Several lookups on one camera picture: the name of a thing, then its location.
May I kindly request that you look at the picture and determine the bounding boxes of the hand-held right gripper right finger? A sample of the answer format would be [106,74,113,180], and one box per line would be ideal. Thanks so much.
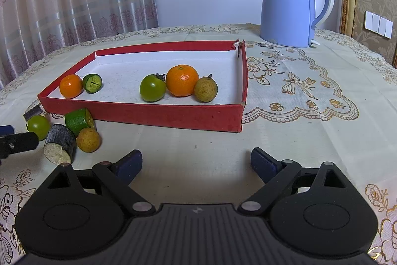
[237,147,358,218]

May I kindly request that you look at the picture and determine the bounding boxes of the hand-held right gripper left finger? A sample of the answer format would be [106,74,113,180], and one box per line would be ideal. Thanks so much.
[39,150,156,218]

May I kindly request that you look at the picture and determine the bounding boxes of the round green citrus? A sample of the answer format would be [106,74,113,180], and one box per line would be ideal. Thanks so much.
[27,115,51,141]

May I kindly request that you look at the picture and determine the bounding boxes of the stemless brown longan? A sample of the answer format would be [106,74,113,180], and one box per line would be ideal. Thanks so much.
[76,128,102,154]

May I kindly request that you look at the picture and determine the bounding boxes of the green sugarcane piece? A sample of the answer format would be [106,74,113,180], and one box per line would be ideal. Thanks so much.
[65,108,97,138]

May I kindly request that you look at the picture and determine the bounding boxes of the red shallow cardboard box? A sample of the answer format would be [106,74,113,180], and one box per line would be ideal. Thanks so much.
[37,40,249,133]

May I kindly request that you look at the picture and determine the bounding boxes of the small orange tangerine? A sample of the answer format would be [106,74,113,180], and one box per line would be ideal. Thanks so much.
[60,74,84,99]

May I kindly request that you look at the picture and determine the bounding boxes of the green tomato with calyx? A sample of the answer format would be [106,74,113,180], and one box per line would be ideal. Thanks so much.
[139,73,167,102]

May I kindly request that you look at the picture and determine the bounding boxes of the cut green citrus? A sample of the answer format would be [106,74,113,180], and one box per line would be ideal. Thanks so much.
[82,74,103,94]

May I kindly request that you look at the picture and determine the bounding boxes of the brown longan with stem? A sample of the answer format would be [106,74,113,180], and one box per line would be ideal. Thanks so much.
[194,74,218,103]

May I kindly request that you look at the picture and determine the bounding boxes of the large orange tangerine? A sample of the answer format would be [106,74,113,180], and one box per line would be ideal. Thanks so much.
[166,65,199,97]

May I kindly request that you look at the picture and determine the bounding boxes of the blue electric kettle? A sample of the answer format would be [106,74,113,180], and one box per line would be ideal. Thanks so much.
[260,0,335,48]

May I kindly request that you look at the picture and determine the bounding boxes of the white wall switch panel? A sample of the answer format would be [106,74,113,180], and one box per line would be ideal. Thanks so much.
[364,11,394,38]

